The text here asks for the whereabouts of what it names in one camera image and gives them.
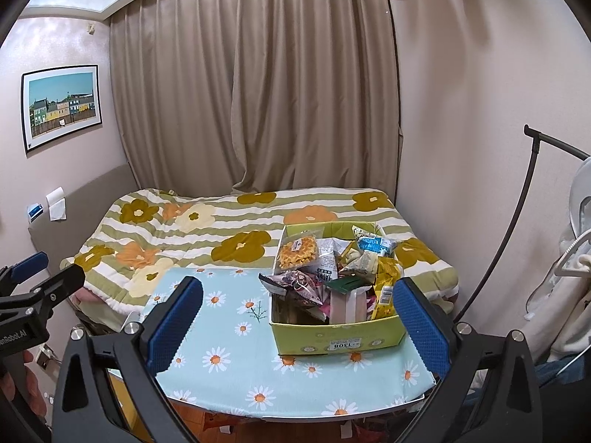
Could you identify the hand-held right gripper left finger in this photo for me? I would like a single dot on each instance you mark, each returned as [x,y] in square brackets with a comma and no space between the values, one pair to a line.
[178,323]

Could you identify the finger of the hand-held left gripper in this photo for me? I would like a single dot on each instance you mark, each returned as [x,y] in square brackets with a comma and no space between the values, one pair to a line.
[64,281]
[27,265]

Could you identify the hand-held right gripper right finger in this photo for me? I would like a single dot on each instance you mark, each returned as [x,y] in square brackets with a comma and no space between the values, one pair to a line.
[420,327]

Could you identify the gold snack packet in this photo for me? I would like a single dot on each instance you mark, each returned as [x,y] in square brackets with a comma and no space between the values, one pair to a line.
[385,295]

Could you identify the pink translucent wafer pack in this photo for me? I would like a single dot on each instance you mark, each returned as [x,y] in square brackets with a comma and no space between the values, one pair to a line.
[348,307]

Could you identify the green snack packet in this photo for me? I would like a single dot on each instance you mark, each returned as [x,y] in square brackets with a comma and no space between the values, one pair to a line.
[348,284]

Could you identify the cream snack packet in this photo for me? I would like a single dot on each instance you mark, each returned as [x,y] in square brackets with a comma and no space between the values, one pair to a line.
[364,260]

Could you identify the blue white yellow snack packet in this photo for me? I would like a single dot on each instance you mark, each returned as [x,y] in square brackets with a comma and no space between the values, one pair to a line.
[374,242]

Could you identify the green cardboard box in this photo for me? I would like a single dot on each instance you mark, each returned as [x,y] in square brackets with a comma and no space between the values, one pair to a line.
[323,337]

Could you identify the white grey print packet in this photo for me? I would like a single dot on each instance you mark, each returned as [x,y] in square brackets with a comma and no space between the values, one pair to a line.
[330,258]

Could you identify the dark comic print packet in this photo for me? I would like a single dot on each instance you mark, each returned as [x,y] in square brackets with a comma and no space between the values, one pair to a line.
[291,288]

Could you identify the waffle snack packet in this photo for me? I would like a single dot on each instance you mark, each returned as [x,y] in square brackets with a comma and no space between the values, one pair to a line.
[298,251]

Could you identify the person's left hand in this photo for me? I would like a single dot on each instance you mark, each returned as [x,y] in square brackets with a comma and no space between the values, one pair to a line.
[34,392]

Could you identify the pink bedding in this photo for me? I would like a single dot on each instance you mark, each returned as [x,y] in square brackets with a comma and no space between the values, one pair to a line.
[85,296]

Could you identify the grey padded headboard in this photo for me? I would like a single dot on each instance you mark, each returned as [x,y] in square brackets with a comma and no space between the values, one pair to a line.
[92,203]

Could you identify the floral striped blanket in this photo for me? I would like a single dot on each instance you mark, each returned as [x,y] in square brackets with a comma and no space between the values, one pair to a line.
[221,221]

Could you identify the white hanging garment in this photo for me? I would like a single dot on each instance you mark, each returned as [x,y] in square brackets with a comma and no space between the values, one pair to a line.
[568,309]

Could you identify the blue denim cloth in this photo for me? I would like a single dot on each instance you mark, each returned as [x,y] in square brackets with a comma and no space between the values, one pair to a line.
[563,369]

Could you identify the framed picture of houses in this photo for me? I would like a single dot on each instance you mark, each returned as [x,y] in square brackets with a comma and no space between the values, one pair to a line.
[62,101]

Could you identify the white fan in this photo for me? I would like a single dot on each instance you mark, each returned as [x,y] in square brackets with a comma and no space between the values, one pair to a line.
[582,203]

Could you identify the black curved pole stand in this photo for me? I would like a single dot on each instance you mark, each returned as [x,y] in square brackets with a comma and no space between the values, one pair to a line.
[534,145]

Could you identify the beige curtain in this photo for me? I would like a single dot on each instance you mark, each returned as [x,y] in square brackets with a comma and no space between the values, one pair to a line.
[254,78]

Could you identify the wall power socket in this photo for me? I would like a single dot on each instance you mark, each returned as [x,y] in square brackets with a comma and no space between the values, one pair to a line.
[46,357]

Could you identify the blue and white wall holder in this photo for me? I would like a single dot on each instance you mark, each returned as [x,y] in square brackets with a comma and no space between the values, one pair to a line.
[36,211]

